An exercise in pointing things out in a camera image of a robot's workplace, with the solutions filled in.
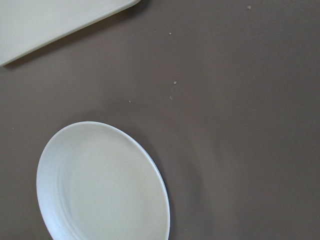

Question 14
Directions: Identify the cream rectangular tray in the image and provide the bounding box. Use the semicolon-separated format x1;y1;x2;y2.
0;0;137;66

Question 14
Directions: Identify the round cream plate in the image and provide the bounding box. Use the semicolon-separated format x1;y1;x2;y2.
36;121;171;240

